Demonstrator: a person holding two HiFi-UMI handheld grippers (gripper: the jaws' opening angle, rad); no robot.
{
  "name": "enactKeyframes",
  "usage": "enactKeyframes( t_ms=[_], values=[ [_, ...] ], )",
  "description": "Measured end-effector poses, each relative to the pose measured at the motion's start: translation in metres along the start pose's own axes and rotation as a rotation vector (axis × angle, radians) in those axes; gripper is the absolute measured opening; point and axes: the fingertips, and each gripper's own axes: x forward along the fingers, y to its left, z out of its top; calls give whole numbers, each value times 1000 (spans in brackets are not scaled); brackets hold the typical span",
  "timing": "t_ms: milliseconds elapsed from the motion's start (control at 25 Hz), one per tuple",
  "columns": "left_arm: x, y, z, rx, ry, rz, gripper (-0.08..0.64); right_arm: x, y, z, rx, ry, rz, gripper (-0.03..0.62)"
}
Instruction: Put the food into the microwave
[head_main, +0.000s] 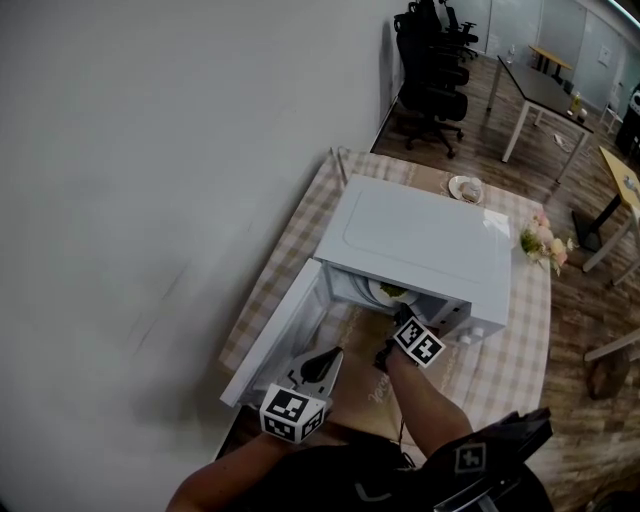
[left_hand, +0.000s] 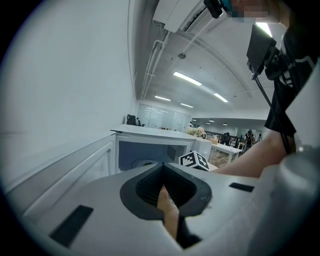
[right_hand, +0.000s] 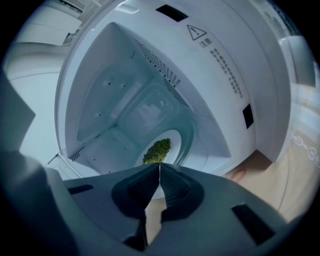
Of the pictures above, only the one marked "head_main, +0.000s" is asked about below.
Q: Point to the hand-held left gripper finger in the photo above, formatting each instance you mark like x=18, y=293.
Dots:
x=327, y=375
x=306, y=369

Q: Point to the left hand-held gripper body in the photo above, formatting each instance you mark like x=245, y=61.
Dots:
x=287, y=406

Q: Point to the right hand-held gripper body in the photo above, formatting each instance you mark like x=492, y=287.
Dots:
x=417, y=342

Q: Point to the white round plate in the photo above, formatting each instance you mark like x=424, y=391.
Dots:
x=385, y=298

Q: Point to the white microwave oven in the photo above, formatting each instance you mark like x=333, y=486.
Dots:
x=425, y=235

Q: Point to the person's left forearm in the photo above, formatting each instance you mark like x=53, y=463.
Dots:
x=230, y=480

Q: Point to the person's right forearm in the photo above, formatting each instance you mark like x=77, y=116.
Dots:
x=425, y=405

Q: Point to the glass microwave turntable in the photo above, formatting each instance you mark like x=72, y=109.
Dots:
x=361, y=290

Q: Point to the person's black clothing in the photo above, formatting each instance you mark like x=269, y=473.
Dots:
x=340, y=480

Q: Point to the beige checked tablecloth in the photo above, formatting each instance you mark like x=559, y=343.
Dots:
x=525, y=320

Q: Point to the small white dish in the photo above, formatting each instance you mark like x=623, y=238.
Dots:
x=457, y=187

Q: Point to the wrapped bread bun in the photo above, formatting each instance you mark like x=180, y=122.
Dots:
x=471, y=189

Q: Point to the pink flower bouquet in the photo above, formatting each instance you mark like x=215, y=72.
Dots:
x=545, y=245

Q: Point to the brown bag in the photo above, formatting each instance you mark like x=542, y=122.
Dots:
x=610, y=380

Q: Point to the black office chair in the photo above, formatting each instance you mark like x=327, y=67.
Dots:
x=430, y=20
x=435, y=100
x=462, y=30

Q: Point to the white floor socket strip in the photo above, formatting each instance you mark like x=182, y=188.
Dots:
x=561, y=141

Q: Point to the yellow-topped desk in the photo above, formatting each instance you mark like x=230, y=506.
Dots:
x=620, y=170

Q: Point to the dark-topped table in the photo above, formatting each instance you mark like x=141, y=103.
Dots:
x=545, y=90

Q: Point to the yellow drink bottle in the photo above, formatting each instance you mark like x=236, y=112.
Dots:
x=576, y=101

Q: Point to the clear plastic bottle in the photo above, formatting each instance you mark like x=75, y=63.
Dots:
x=511, y=54

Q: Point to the white chair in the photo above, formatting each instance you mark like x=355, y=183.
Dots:
x=611, y=115

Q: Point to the wooden-topped desk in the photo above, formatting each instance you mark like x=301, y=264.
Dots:
x=550, y=56

